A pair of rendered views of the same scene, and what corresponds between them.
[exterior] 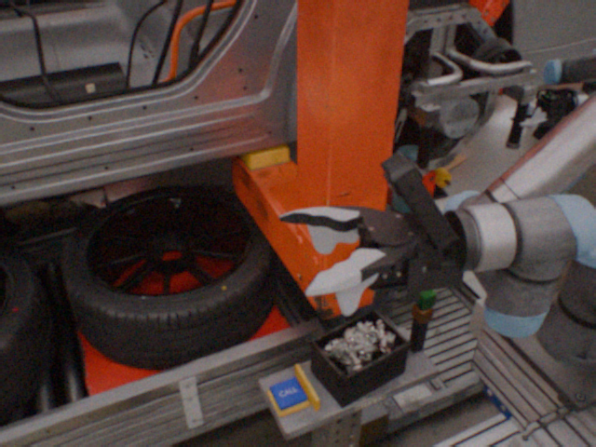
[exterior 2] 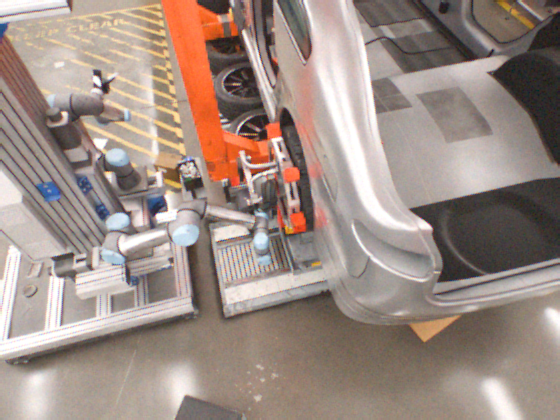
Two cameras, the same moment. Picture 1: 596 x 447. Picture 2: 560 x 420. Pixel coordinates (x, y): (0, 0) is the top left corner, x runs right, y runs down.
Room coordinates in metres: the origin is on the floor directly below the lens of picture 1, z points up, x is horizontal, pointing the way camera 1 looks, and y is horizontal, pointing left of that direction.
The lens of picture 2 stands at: (2.04, -1.98, 2.68)
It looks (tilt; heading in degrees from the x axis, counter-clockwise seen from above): 53 degrees down; 104
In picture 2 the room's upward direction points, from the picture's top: 3 degrees counter-clockwise
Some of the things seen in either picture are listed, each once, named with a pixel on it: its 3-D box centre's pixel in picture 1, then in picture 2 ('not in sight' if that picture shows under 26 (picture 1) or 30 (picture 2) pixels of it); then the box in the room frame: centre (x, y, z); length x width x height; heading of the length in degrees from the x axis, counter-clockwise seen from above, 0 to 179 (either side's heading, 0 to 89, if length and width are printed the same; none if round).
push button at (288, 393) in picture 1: (288, 394); not in sight; (0.84, 0.02, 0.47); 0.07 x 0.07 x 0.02; 25
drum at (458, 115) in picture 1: (440, 104); (271, 185); (1.62, -0.44, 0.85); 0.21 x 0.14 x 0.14; 25
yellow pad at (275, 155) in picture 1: (262, 150); not in sight; (1.60, 0.11, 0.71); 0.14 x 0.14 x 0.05; 25
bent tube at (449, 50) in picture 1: (488, 48); (265, 178); (1.62, -0.55, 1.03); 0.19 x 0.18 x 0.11; 25
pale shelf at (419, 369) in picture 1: (349, 378); (192, 179); (0.91, -0.13, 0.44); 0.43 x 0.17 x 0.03; 115
